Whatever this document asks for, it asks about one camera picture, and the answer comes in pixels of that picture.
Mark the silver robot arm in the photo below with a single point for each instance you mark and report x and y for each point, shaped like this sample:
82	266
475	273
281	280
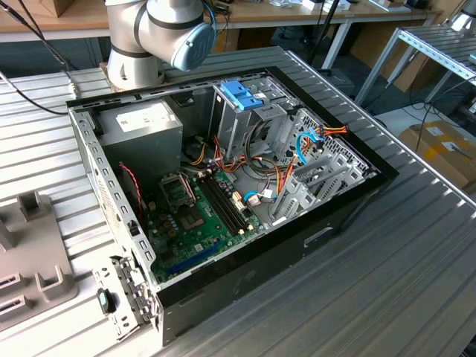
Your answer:
130	22

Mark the silver disk bay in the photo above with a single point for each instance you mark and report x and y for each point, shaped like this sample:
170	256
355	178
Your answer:
334	175

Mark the black RAM slot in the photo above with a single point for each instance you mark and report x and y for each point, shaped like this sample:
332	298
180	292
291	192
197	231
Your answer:
227	203
221	205
231	201
217	207

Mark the thin metal locking lever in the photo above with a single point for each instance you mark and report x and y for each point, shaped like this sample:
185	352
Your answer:
188	187

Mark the silver optical drive cage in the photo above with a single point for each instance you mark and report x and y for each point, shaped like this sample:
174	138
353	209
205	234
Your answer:
238	126

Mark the CPU socket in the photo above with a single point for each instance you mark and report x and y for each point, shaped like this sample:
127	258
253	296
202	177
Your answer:
191	218

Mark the green motherboard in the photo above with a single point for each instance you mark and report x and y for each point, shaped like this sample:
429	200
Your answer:
201	238

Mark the blue plastic drive latch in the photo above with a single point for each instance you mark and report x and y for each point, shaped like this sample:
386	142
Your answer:
238	94

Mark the blue expansion slot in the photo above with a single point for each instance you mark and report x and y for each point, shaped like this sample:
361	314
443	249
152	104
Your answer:
193	259

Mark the grey power supply unit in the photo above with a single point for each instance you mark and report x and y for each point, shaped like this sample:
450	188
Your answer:
148	148

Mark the black PC case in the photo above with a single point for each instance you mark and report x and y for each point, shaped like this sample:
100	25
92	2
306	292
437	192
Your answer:
260	275

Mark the long wooden desk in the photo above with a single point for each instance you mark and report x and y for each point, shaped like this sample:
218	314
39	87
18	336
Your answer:
282	13

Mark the brown cardboard panel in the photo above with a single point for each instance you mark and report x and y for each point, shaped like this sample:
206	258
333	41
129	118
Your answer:
375	52

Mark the large labelled cardboard box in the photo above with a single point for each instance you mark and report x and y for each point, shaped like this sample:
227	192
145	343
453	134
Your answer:
435	156

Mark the grey parts rack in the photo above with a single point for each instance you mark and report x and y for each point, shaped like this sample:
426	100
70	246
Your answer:
33	241

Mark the small cardboard box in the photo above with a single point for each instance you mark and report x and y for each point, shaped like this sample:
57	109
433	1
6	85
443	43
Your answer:
70	6

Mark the metal slat table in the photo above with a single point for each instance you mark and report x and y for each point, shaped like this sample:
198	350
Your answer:
446	44

